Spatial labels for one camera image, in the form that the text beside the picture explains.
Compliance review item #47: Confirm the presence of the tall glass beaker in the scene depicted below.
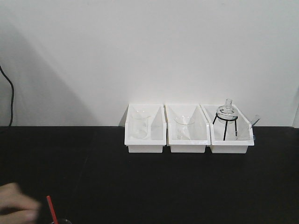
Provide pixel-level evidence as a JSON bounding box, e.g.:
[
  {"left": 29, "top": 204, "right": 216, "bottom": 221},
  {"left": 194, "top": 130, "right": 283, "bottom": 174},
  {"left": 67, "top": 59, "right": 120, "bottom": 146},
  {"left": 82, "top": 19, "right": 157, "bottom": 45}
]
[{"left": 130, "top": 110, "right": 150, "bottom": 140}]

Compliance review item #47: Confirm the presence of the black wall cable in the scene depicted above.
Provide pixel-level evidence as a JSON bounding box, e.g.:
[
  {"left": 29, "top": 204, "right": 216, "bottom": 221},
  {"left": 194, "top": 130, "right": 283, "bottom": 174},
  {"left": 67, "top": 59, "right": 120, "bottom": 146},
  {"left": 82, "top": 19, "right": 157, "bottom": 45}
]
[{"left": 0, "top": 65, "right": 15, "bottom": 128}]

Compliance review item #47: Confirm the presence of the glass flask on tripod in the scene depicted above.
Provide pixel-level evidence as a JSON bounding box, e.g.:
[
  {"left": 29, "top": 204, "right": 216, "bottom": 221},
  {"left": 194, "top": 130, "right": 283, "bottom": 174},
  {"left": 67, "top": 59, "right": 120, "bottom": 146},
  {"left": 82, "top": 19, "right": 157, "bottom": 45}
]
[{"left": 217, "top": 99, "right": 238, "bottom": 121}]

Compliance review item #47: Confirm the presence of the small glass beaker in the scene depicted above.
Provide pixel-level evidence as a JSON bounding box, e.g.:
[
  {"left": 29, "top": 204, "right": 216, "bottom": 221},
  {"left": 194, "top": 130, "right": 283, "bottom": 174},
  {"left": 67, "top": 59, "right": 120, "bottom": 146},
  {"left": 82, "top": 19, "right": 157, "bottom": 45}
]
[{"left": 51, "top": 218, "right": 72, "bottom": 224}]

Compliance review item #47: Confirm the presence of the white storage bin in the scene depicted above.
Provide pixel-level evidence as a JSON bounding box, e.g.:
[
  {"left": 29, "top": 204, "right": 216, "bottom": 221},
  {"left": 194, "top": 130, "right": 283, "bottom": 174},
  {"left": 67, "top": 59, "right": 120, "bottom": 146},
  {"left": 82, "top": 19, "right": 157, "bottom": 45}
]
[
  {"left": 201, "top": 105, "right": 254, "bottom": 154},
  {"left": 124, "top": 104, "right": 167, "bottom": 153},
  {"left": 165, "top": 105, "right": 211, "bottom": 153}
]

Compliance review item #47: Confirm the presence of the black wire tripod stand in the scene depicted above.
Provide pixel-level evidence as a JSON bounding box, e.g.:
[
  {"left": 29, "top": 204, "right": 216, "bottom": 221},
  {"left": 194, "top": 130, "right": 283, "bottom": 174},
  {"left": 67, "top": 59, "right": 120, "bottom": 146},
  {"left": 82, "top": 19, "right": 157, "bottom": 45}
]
[{"left": 213, "top": 113, "right": 238, "bottom": 140}]

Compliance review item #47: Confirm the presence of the right white storage bin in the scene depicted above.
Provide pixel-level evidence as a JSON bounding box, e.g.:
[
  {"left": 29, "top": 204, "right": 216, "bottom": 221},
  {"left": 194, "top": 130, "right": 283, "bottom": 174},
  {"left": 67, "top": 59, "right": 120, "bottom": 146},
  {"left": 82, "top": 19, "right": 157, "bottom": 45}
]
[{"left": 201, "top": 105, "right": 254, "bottom": 154}]

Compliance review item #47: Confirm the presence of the blurred human hand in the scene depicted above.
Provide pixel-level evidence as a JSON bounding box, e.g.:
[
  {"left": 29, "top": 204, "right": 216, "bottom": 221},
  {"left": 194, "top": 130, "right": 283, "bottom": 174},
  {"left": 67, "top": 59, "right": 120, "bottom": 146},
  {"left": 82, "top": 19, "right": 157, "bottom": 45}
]
[{"left": 0, "top": 182, "right": 41, "bottom": 224}]

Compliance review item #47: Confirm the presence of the middle white storage bin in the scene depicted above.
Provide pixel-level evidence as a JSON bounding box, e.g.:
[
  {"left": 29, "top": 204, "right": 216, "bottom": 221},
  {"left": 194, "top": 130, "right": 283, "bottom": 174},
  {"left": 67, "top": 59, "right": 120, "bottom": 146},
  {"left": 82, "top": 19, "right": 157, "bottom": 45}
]
[{"left": 165, "top": 105, "right": 211, "bottom": 153}]

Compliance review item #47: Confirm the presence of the red plastic spoon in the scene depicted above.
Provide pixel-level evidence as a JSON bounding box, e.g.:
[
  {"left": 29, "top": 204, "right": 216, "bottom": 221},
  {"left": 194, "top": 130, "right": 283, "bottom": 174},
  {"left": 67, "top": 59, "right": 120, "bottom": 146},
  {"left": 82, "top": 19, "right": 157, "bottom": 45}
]
[{"left": 46, "top": 195, "right": 59, "bottom": 224}]

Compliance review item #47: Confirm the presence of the short glass beaker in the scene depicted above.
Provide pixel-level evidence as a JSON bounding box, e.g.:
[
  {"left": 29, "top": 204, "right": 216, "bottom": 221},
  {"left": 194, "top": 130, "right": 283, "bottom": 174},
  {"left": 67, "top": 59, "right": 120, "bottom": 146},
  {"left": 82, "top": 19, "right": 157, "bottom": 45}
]
[{"left": 174, "top": 115, "right": 195, "bottom": 140}]

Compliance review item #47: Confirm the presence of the left white storage bin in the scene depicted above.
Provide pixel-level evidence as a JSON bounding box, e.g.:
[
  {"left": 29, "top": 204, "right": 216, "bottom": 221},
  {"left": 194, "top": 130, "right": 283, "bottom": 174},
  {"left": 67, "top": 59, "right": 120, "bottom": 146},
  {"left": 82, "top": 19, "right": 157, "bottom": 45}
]
[{"left": 124, "top": 104, "right": 167, "bottom": 153}]

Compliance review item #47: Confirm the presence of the clear glass tube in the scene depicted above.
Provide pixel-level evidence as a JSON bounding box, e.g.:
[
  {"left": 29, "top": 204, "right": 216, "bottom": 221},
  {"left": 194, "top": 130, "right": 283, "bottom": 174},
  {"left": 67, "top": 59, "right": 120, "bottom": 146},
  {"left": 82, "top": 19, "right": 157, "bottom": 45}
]
[{"left": 236, "top": 115, "right": 261, "bottom": 140}]

